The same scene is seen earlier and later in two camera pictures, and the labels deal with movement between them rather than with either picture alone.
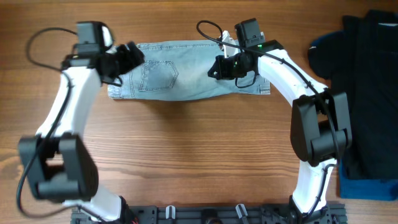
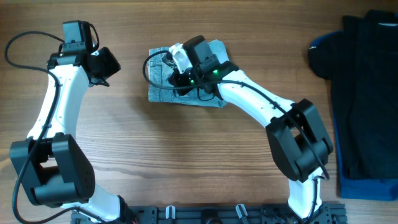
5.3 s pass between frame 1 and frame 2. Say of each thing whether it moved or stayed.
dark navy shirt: stayed
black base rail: stayed
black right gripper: moved
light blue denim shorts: moved
